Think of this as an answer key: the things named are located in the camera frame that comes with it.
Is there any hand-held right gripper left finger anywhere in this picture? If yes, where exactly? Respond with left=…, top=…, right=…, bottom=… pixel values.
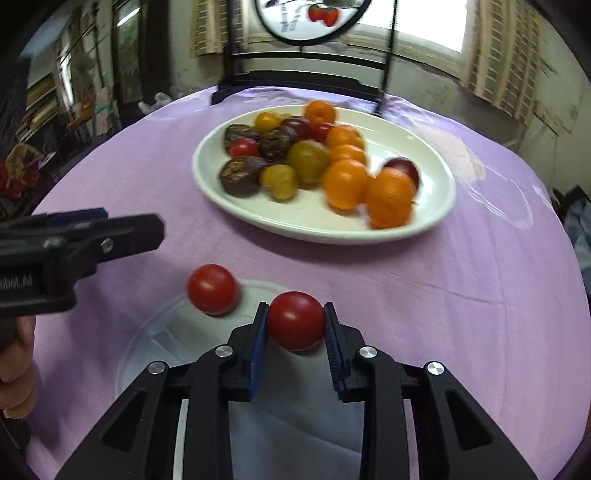
left=55, top=302, right=271, bottom=480

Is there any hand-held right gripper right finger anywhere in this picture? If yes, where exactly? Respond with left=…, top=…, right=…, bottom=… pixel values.
left=323, top=302, right=539, bottom=480

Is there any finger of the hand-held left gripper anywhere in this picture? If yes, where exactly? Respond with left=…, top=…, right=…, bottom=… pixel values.
left=46, top=209, right=109, bottom=228
left=76, top=213, right=165, bottom=278

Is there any white oval plate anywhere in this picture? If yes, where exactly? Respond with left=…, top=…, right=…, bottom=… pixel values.
left=191, top=105, right=458, bottom=245

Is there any large orange mandarin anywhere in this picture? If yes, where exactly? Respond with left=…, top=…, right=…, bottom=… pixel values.
left=365, top=167, right=415, bottom=230

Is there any yellow cherry tomato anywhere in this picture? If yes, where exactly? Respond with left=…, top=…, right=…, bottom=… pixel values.
left=254, top=112, right=283, bottom=134

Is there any orange cherry tomato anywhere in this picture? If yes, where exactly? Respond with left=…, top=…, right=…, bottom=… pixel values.
left=304, top=100, right=336, bottom=125
left=330, top=144, right=368, bottom=164

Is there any person's left hand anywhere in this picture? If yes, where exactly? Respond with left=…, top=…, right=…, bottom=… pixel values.
left=0, top=316, right=38, bottom=420

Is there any colourful patterned cloth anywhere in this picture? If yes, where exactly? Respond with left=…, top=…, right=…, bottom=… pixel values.
left=0, top=143, right=51, bottom=204

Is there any cluttered shelf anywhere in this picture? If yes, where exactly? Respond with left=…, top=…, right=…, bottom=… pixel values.
left=18, top=28, right=114, bottom=144

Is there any white plastic bag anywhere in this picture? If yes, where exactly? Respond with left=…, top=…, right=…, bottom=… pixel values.
left=139, top=91, right=174, bottom=112

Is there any purple tablecloth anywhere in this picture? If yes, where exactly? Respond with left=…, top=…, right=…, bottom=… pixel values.
left=25, top=83, right=589, bottom=480

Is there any beige checked curtain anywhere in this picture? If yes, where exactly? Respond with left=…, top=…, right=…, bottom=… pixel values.
left=190, top=0, right=252, bottom=58
left=459, top=0, right=541, bottom=130

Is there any blue clothing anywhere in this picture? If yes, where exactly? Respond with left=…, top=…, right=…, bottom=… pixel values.
left=566, top=198, right=591, bottom=273

